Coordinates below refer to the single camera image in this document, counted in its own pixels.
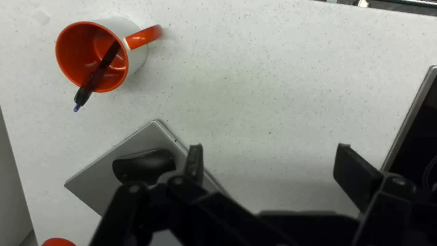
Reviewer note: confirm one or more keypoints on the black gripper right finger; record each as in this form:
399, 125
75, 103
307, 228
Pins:
387, 210

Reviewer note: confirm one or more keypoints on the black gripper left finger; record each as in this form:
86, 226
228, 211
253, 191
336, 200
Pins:
137, 210

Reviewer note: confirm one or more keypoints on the black and blue pen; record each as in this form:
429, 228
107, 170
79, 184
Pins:
97, 73

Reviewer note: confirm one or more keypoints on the silver flat metal device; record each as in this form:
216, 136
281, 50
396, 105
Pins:
131, 146

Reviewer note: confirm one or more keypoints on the small orange round object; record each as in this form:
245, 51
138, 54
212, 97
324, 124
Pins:
59, 243

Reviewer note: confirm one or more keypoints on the silver-edged black screen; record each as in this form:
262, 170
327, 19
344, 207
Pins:
421, 132

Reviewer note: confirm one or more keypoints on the white mug with orange inside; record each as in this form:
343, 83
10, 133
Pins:
86, 56

